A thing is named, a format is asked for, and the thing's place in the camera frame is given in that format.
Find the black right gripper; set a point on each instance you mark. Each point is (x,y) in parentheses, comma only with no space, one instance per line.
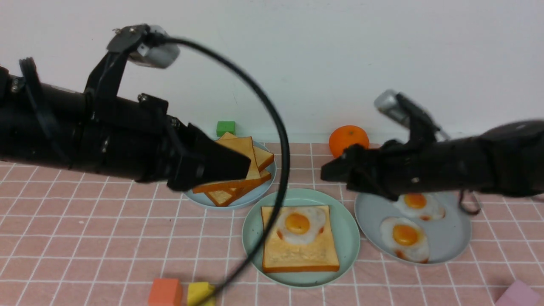
(389,171)

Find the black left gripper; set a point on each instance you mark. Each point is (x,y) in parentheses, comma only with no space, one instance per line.
(187,158)

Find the toast slice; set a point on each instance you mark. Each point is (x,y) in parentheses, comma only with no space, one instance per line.
(245,147)
(224,198)
(263,158)
(319,256)

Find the fried egg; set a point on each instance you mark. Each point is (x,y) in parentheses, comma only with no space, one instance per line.
(406,239)
(420,206)
(300,225)

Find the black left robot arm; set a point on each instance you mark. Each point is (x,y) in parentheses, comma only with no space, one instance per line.
(135,140)

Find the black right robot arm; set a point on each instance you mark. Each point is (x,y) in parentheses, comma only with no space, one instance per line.
(507,160)

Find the orange mandarin fruit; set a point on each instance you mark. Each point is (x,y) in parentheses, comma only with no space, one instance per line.
(345,136)

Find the green cube block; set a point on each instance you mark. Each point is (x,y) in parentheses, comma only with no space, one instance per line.
(224,127)

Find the light blue bread plate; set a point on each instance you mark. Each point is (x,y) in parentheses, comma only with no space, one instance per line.
(248,199)

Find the teal green centre plate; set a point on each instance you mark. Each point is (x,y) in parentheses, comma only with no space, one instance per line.
(347,241)

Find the grey blue egg plate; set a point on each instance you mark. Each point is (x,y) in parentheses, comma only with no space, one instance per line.
(448,237)

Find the yellow foam block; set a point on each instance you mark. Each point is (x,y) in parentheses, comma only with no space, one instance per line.
(201,294)

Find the orange foam block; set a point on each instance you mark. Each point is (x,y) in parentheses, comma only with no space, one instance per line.
(165,292)

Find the pink foam block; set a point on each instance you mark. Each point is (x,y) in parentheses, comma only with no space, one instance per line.
(518,294)

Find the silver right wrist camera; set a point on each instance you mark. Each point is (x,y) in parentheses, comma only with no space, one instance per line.
(399,108)

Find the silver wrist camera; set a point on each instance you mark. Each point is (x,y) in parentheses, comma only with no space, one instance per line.
(399,108)
(144,45)

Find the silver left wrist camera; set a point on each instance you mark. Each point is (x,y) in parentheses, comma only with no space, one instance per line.
(144,45)

